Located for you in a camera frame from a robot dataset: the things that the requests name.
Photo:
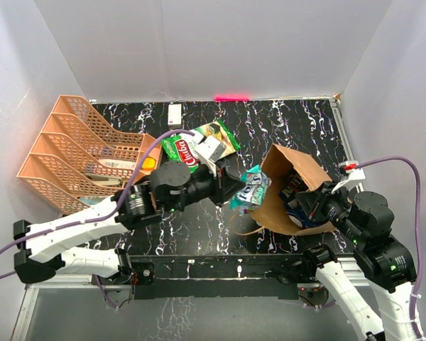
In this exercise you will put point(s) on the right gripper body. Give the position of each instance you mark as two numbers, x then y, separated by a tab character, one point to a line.
339	207

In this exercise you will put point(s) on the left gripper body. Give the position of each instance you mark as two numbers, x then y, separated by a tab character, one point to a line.
202	185

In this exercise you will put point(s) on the teal snack packet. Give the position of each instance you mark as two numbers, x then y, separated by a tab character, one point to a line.
252	195

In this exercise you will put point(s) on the green chips bag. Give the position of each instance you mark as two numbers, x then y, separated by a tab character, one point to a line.
181	147

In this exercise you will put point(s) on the brown paper bag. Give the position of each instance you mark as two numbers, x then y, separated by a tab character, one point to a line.
269	194

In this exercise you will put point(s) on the dark blue snack bag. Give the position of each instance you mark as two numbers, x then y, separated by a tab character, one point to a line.
293	185

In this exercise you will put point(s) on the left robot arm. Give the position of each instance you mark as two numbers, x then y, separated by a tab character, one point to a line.
51	248

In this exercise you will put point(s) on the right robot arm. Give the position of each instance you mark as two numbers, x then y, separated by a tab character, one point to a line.
386	264

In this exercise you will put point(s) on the yellow sticky note block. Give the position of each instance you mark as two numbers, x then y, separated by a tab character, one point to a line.
148	164

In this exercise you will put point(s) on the small white box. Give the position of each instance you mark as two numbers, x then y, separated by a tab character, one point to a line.
175	115

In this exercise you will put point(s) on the red light strip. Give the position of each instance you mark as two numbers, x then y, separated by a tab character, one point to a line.
234	97

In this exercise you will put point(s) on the white tube in organizer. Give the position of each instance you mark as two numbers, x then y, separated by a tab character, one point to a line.
114	163

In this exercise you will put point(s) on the stapler in organizer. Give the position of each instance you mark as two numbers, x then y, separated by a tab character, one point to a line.
105	180

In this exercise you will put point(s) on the orange plastic desk organizer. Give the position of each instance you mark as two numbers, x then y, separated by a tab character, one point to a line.
73	139

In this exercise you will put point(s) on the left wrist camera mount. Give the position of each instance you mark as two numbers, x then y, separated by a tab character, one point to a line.
210	150

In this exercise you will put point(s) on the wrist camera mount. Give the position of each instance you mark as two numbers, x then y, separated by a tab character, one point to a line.
210	150
351	176

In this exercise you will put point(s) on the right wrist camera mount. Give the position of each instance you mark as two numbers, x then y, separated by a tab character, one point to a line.
351	176

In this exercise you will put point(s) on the black front mounting rail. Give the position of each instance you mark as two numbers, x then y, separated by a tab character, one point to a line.
225	276

